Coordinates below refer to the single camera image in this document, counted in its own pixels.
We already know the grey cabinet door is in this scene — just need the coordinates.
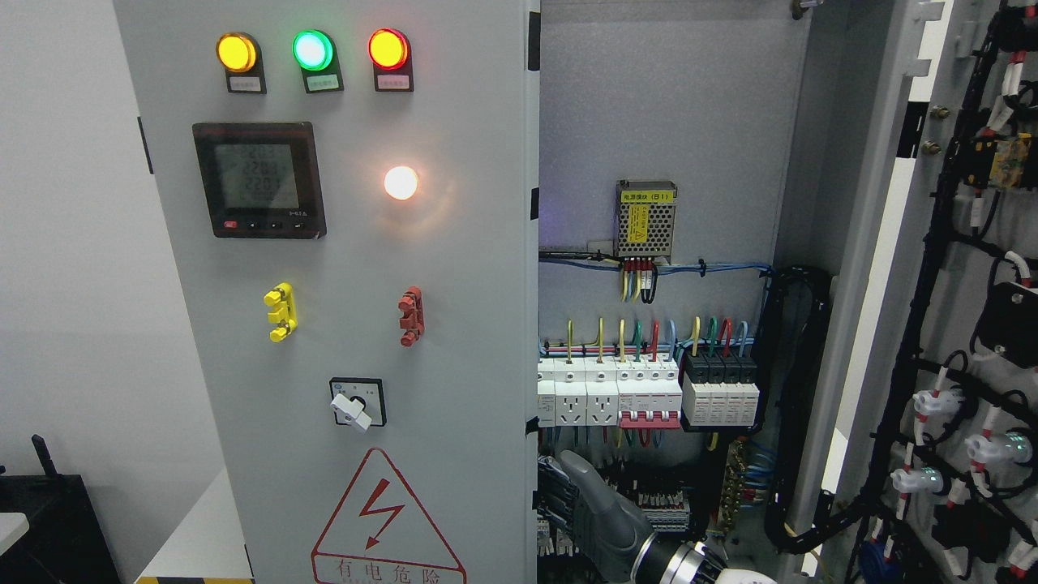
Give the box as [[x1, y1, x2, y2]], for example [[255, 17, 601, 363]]
[[114, 1, 540, 583], [765, 1, 1036, 583]]

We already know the red terminal connector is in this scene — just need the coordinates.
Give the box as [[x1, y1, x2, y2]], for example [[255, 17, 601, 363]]
[[397, 287, 425, 347]]

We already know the white socket breaker row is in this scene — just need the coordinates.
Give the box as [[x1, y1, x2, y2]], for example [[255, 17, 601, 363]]
[[537, 355, 682, 429]]

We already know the metal mesh power supply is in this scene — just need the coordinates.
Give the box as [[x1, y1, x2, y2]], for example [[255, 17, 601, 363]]
[[613, 180, 677, 258]]

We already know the white glowing indicator lamp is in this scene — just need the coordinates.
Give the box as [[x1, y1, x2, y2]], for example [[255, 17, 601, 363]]
[[383, 165, 419, 200]]

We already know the black white surge protector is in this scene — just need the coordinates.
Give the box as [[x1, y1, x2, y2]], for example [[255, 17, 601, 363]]
[[681, 350, 760, 435]]

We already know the yellow terminal connector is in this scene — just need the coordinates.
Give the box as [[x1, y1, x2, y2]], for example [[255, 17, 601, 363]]
[[264, 281, 299, 343]]

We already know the lower relay terminal row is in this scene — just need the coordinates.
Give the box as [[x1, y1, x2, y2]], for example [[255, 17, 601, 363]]
[[534, 474, 691, 558]]

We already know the red indicator lamp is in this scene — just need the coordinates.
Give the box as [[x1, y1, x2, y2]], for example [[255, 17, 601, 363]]
[[367, 28, 410, 71]]

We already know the red triangle warning sticker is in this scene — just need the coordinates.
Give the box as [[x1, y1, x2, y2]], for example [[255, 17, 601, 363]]
[[311, 448, 467, 583]]

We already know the brass terminal bar right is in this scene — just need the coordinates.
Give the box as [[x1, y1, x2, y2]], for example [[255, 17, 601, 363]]
[[717, 437, 748, 537]]

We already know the black digital power meter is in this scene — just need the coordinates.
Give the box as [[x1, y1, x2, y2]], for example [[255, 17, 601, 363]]
[[192, 122, 327, 239]]

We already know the green indicator lamp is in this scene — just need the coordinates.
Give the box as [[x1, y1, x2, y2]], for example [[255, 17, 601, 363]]
[[292, 29, 334, 71]]

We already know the yellow indicator lamp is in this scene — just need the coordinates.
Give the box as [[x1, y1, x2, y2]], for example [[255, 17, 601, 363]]
[[216, 31, 260, 74]]

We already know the black box on left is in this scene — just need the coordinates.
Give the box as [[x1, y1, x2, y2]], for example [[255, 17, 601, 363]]
[[1, 435, 120, 583]]

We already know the black white rotary switch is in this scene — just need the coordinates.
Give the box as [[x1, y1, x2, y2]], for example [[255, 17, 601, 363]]
[[328, 377, 386, 432]]

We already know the black cable conduit right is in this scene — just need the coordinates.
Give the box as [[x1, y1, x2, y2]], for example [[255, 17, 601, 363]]
[[753, 267, 848, 555]]

